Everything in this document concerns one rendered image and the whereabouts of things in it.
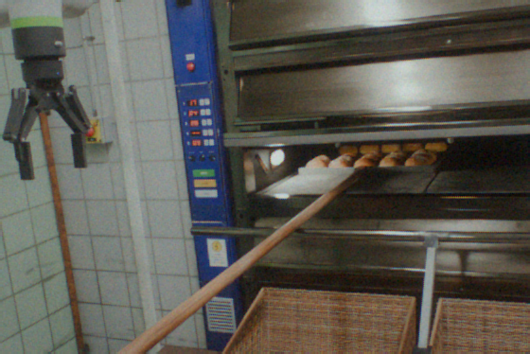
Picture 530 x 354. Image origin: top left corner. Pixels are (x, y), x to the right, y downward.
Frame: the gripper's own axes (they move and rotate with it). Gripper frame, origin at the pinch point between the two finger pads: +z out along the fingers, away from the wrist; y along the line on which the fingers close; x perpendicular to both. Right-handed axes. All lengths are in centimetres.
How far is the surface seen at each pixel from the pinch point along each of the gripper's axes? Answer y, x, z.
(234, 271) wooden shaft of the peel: -25.6, 22.4, 27.0
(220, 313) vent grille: -100, -30, 72
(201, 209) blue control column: -98, -34, 31
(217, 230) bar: -66, -7, 29
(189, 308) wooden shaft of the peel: -6.0, 23.9, 27.9
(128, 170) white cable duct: -98, -65, 16
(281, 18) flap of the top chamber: -101, 3, -34
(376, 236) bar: -68, 42, 29
